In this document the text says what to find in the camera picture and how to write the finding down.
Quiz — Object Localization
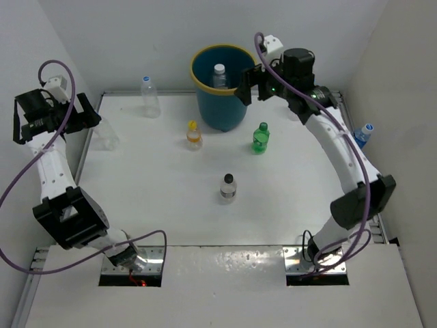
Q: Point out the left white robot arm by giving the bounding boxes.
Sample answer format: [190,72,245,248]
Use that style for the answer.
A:
[13,89,139,271]

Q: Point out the square clear bottle white cap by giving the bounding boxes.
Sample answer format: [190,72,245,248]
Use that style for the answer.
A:
[212,64,229,90]

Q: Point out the metal base plate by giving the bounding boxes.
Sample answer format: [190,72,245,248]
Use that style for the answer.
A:
[283,246,343,276]
[100,246,165,276]

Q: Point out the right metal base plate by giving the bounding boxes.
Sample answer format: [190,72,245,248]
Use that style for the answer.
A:
[283,246,343,276]

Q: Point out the bottle with blue label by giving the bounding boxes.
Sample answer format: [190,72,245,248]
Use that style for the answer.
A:
[352,123,374,149]

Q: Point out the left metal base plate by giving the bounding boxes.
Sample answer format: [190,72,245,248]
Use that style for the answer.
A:
[100,246,165,276]

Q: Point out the blue bin yellow rim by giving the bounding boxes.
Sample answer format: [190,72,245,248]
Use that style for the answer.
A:
[190,44,255,132]

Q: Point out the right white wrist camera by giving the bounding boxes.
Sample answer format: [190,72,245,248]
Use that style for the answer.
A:
[261,35,284,64]

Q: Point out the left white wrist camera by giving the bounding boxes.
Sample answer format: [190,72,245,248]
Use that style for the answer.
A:
[43,75,70,104]

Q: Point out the small bottle yellow cap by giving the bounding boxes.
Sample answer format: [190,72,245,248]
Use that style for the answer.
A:
[186,120,203,150]

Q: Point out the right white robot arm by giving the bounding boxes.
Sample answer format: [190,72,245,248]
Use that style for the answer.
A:
[234,48,396,270]

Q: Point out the green plastic bottle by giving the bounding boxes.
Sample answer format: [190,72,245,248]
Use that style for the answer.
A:
[251,122,270,154]

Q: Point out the small bottle black cap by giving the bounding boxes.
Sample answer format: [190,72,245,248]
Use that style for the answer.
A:
[219,173,237,204]

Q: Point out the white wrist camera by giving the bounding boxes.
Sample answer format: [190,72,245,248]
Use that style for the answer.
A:
[43,75,70,104]
[261,35,284,64]

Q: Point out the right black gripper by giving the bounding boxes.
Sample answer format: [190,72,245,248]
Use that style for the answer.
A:
[236,53,294,105]

